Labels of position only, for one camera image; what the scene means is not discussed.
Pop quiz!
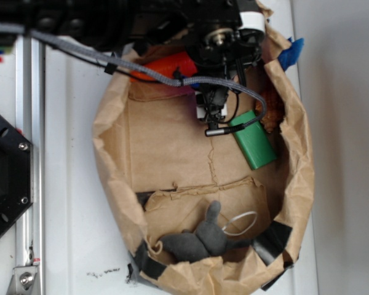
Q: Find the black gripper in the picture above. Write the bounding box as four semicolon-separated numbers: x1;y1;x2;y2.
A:
186;11;266;123

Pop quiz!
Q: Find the orange toy carrot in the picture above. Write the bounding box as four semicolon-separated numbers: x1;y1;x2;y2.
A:
144;51;198;79

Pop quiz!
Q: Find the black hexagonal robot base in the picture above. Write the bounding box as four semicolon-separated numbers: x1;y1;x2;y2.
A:
0;115;33;238

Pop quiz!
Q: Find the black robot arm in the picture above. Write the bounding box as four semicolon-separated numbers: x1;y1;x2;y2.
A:
0;1;266;82

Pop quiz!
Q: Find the green rectangular block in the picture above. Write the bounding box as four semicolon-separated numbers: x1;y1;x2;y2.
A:
234;122;277;170

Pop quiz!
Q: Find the orange striped seashell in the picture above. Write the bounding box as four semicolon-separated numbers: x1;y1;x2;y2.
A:
260;88;285;133

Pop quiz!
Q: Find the brown paper bag bin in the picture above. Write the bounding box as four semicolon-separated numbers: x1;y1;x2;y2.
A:
93;1;314;294

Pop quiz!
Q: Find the grey plush bunny toy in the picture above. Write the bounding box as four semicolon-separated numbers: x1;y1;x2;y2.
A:
160;201;253;263

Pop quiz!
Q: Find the white cord loop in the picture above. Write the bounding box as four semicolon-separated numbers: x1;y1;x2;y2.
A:
222;210;258;237

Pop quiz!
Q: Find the aluminium extrusion rail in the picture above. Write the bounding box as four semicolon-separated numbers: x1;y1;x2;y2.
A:
15;37;46;294

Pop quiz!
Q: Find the grey braided cable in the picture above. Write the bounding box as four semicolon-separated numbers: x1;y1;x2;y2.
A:
0;22;268;138

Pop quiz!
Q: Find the metal corner bracket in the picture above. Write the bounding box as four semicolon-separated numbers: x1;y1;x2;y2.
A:
6;265;38;295

